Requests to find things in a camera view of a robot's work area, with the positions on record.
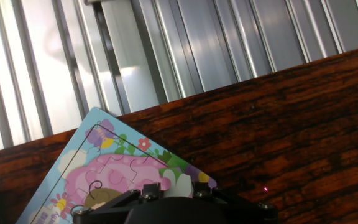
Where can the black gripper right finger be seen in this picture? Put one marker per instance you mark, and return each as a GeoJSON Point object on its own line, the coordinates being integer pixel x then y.
{"type": "Point", "coordinates": [247, 210]}

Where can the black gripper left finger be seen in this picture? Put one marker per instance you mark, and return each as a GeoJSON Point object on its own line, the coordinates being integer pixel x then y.
{"type": "Point", "coordinates": [117, 205]}

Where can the white green jigsaw puzzle piece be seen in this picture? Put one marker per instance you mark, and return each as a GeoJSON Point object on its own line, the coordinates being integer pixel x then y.
{"type": "Point", "coordinates": [180, 185]}

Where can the small metal corner bracket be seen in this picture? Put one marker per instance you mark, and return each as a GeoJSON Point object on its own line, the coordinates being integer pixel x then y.
{"type": "Point", "coordinates": [93, 1]}

